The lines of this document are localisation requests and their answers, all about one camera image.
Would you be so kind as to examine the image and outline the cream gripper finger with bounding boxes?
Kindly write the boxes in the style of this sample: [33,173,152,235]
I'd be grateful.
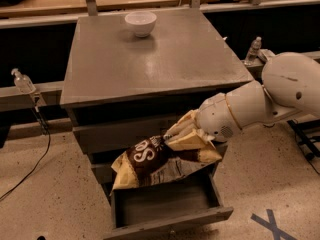
[163,123,214,151]
[165,110,198,137]

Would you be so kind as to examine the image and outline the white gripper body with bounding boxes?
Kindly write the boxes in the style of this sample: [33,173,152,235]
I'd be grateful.
[196,93,241,142]

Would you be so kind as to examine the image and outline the brown chip bag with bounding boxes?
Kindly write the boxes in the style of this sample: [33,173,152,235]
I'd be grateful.
[110,135,223,191]

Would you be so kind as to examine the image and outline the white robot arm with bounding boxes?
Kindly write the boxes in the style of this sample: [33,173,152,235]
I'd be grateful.
[164,52,320,151]

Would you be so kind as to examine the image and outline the grey drawer cabinet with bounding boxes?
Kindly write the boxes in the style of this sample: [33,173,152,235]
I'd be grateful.
[59,7,256,240]

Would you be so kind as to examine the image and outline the open bottom drawer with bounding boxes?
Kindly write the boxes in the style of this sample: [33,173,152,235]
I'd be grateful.
[104,169,233,240]

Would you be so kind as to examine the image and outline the top drawer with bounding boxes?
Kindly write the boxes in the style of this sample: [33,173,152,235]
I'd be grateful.
[72,104,245,154]

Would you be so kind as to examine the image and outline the paper on ledge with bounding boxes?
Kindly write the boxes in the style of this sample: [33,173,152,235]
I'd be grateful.
[258,49,275,63]

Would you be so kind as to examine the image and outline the clear water bottle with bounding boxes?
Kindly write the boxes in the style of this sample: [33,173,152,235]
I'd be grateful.
[244,37,262,66]

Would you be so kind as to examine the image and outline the white bowl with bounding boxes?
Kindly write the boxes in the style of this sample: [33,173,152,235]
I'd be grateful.
[125,11,157,37]

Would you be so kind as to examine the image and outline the blue tape cross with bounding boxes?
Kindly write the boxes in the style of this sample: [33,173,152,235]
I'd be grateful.
[251,209,297,240]

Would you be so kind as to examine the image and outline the hand sanitizer pump bottle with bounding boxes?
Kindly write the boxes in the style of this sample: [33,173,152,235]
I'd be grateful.
[11,68,36,94]

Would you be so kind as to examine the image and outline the black floor cable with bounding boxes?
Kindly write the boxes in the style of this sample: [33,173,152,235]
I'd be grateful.
[0,97,52,202]

